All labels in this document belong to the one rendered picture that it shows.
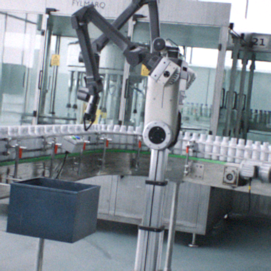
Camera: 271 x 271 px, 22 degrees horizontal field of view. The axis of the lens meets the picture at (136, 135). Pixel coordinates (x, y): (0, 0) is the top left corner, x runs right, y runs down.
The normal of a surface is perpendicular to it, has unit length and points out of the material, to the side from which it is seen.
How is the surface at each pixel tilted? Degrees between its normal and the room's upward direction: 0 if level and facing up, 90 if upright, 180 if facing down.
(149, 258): 90
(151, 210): 90
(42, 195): 90
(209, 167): 90
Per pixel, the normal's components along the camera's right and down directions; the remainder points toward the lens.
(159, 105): -0.28, 0.21
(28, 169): 0.96, 0.11
